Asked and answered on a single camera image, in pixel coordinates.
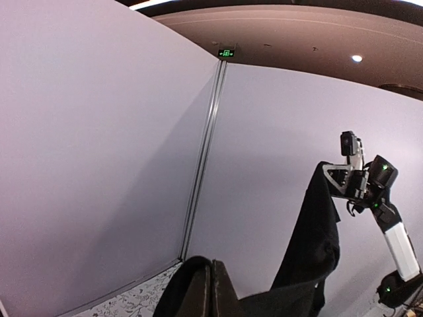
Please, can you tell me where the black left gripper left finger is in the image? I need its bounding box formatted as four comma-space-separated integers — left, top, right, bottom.
178, 265, 212, 317

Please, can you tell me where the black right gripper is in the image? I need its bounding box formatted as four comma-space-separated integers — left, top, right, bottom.
322, 164, 369, 208

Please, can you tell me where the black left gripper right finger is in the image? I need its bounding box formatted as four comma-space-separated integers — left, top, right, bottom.
211, 260, 246, 317

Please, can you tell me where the black t-shirt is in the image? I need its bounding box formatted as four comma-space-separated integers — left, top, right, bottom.
153, 161, 340, 316

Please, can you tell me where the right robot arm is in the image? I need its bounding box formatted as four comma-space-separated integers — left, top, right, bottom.
323, 155, 422, 316

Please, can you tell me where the floral tablecloth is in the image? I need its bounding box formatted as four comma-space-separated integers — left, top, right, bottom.
76, 262, 182, 317

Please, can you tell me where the ceiling light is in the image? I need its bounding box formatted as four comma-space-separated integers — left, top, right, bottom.
351, 55, 363, 63

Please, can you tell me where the green exit sign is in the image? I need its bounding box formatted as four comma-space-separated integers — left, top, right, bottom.
217, 49, 235, 58

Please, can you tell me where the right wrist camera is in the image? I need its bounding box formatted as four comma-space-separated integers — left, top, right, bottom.
340, 131, 364, 170

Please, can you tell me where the left aluminium frame post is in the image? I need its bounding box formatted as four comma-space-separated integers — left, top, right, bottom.
178, 61, 227, 262

